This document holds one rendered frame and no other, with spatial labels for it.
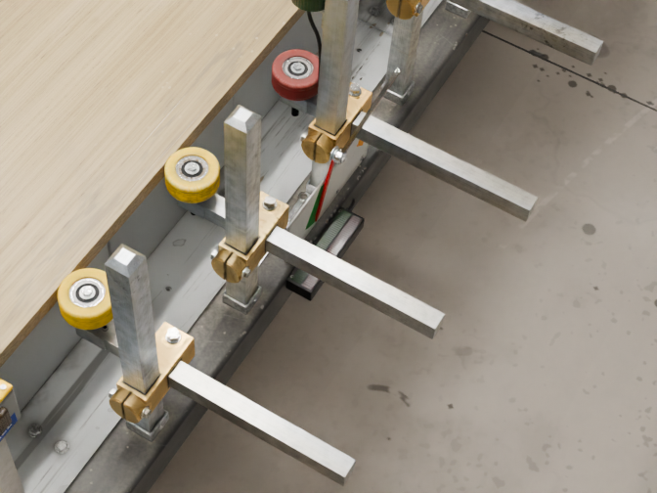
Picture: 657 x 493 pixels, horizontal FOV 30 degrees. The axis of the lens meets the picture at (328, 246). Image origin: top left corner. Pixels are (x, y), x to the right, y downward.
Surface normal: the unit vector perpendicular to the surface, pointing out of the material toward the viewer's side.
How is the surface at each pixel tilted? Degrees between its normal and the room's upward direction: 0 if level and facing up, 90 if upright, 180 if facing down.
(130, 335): 90
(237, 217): 90
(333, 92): 90
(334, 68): 90
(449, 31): 0
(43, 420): 0
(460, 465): 0
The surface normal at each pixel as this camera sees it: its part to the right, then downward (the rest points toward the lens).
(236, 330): 0.06, -0.56
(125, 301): -0.50, 0.70
